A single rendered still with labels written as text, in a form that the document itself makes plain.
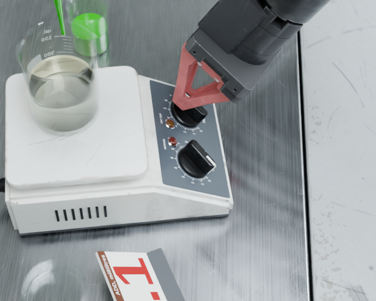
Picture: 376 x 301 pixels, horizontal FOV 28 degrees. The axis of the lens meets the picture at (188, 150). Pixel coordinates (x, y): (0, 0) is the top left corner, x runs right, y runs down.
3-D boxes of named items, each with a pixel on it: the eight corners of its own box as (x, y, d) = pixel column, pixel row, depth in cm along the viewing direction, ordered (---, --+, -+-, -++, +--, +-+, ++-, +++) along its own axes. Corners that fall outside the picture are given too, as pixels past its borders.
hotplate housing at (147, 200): (211, 109, 78) (217, 58, 71) (231, 220, 71) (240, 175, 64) (-7, 126, 75) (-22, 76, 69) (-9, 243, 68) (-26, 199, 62)
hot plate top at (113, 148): (136, 70, 70) (136, 63, 69) (150, 178, 63) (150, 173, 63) (6, 79, 69) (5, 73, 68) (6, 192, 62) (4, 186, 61)
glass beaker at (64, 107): (31, 145, 64) (16, 83, 57) (28, 87, 68) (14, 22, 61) (113, 137, 65) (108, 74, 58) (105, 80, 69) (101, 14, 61)
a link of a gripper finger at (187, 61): (140, 92, 68) (197, 28, 62) (172, 57, 74) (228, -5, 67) (194, 142, 69) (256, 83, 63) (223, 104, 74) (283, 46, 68)
